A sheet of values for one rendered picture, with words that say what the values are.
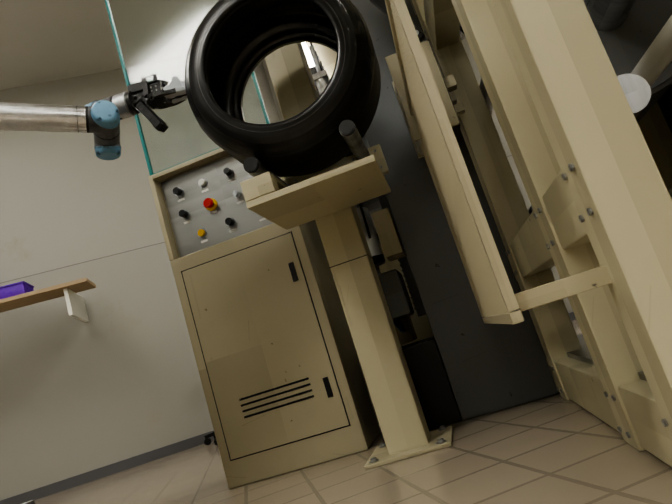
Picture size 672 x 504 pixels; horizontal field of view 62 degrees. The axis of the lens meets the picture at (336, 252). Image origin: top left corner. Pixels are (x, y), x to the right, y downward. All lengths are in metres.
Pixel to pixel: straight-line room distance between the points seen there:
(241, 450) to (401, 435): 0.68
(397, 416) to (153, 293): 3.77
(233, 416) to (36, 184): 4.00
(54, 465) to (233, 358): 3.39
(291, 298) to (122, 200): 3.63
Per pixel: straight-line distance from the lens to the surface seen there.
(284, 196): 1.51
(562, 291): 0.92
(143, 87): 1.86
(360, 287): 1.79
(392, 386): 1.78
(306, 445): 2.13
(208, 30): 1.74
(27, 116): 1.77
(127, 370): 5.25
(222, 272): 2.21
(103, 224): 5.51
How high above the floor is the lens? 0.33
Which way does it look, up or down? 11 degrees up
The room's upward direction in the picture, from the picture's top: 18 degrees counter-clockwise
